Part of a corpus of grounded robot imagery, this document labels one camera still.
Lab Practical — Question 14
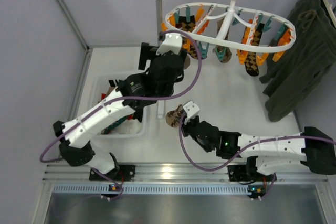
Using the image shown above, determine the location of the brown beige argyle sock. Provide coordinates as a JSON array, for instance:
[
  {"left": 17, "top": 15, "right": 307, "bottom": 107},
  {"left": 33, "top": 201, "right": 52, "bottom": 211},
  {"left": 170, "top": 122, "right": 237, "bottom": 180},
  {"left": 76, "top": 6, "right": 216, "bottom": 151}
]
[{"left": 165, "top": 104, "right": 184, "bottom": 128}]

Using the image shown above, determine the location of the dark yellow argyle sock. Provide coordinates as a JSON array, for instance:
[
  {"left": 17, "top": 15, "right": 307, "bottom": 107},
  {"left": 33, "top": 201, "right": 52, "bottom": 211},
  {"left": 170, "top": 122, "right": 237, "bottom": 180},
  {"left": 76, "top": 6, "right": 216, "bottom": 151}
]
[{"left": 244, "top": 23, "right": 265, "bottom": 77}]

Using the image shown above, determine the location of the white oval clip hanger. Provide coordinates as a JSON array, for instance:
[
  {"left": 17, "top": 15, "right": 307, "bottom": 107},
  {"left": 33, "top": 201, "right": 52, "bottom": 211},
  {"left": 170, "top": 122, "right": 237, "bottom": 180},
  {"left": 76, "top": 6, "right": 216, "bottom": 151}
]
[{"left": 160, "top": 0, "right": 297, "bottom": 65}]

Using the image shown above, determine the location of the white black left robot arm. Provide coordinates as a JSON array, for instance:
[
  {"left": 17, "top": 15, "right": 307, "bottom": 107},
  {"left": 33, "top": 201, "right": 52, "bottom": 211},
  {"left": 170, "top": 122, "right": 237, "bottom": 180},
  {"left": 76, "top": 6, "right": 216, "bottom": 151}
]
[{"left": 53, "top": 43, "right": 187, "bottom": 179}]

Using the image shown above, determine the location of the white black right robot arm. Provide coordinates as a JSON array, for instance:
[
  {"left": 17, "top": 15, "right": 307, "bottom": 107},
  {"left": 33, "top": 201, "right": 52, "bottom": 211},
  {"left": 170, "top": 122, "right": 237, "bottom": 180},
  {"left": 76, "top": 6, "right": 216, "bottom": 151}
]
[{"left": 179, "top": 115, "right": 335, "bottom": 182}]

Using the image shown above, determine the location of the pile of colourful socks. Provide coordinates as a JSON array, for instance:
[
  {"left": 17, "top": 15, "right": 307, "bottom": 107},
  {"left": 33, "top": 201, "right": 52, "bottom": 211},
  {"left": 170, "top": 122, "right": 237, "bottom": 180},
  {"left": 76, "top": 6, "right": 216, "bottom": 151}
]
[{"left": 100, "top": 79, "right": 143, "bottom": 136}]

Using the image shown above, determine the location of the white garment hanger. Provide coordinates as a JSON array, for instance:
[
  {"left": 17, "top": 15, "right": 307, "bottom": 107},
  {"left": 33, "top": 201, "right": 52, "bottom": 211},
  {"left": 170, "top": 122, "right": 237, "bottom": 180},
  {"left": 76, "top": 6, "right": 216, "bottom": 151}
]
[{"left": 322, "top": 0, "right": 335, "bottom": 27}]

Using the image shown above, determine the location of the silver rack upright pole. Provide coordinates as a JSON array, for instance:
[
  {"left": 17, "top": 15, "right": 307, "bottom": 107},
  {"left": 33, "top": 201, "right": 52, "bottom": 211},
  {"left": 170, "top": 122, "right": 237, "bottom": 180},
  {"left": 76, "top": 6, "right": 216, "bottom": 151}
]
[{"left": 155, "top": 0, "right": 163, "bottom": 34}]

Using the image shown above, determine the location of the white plastic laundry basket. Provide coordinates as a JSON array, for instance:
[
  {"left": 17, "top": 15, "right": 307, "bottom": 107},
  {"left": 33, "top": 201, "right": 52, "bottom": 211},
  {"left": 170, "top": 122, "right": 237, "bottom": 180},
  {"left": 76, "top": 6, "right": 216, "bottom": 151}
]
[{"left": 88, "top": 71, "right": 148, "bottom": 140}]

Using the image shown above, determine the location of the dark green hanging garment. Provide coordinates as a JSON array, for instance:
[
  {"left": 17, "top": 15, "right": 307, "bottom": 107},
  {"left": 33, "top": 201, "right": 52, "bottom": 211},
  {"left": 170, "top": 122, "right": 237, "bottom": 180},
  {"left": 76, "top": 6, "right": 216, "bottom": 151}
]
[{"left": 259, "top": 0, "right": 335, "bottom": 122}]

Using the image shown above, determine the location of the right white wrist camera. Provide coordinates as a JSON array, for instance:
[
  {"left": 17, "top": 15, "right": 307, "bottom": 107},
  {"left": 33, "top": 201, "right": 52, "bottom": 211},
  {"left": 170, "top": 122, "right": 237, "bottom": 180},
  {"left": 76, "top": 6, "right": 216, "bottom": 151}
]
[{"left": 183, "top": 101, "right": 200, "bottom": 120}]

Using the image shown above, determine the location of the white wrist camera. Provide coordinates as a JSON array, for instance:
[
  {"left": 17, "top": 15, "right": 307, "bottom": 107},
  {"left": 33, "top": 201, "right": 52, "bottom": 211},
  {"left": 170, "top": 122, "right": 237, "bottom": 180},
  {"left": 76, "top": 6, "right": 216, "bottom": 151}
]
[
  {"left": 183, "top": 101, "right": 200, "bottom": 120},
  {"left": 156, "top": 33, "right": 183, "bottom": 55}
]

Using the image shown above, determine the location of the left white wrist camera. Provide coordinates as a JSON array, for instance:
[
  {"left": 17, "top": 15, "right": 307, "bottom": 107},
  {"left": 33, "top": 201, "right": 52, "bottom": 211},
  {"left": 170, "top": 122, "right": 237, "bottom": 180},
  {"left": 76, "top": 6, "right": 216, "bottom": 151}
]
[{"left": 156, "top": 33, "right": 183, "bottom": 55}]

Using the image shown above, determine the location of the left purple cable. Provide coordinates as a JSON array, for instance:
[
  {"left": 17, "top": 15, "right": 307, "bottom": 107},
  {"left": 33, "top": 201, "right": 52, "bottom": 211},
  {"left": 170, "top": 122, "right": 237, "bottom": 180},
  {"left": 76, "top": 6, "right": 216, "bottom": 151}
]
[{"left": 39, "top": 30, "right": 203, "bottom": 198}]

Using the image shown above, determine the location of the white slotted cable duct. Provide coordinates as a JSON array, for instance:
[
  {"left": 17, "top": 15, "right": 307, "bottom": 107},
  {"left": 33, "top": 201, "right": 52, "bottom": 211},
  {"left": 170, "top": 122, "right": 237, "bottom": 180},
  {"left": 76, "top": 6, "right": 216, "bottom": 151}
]
[{"left": 52, "top": 183, "right": 251, "bottom": 195}]

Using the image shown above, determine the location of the aluminium mounting rail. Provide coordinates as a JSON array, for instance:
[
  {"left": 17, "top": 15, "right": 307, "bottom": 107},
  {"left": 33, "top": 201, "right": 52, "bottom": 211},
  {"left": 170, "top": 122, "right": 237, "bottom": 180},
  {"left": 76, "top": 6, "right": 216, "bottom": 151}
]
[{"left": 43, "top": 162, "right": 328, "bottom": 184}]

